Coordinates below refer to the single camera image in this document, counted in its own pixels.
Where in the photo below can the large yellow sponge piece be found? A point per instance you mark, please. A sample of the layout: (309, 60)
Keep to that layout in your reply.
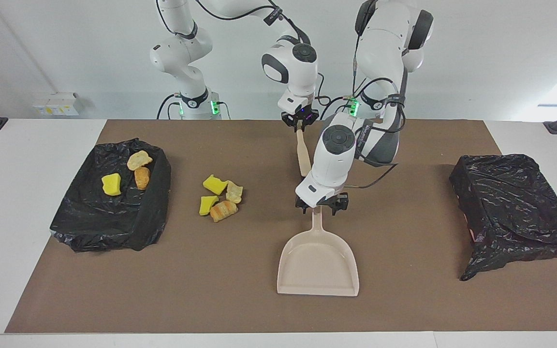
(214, 184)

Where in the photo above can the small yellow sponge piece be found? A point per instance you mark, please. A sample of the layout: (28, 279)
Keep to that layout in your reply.
(208, 205)

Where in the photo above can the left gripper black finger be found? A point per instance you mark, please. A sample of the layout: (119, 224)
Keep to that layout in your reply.
(340, 204)
(304, 207)

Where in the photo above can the beige plastic dustpan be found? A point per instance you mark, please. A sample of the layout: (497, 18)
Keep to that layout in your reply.
(317, 266)

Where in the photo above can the black bag-lined bin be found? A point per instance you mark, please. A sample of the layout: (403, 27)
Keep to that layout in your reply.
(515, 208)
(90, 222)

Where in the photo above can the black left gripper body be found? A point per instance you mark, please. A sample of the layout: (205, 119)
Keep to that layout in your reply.
(329, 202)

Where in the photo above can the white labelled wall box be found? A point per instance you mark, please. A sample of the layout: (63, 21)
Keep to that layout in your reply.
(58, 104)

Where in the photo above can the striped toy croissant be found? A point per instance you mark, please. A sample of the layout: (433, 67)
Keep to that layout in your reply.
(224, 211)

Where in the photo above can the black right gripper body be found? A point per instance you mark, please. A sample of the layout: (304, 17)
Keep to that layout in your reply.
(300, 116)

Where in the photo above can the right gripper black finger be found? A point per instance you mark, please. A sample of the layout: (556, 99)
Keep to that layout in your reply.
(311, 123)
(290, 125)

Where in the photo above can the brown oval bread roll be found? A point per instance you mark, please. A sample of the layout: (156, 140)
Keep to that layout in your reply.
(142, 179)

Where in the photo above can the brown table mat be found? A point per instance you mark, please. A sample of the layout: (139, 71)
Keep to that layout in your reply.
(211, 299)

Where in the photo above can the beige hand brush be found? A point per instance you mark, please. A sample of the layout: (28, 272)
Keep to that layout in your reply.
(302, 154)

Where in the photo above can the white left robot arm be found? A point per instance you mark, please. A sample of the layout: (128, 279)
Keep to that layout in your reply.
(331, 164)

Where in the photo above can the yellow sponge with green back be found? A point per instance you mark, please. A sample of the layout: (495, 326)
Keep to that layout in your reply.
(111, 184)

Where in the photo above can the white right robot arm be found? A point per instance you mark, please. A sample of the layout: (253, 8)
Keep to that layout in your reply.
(293, 67)

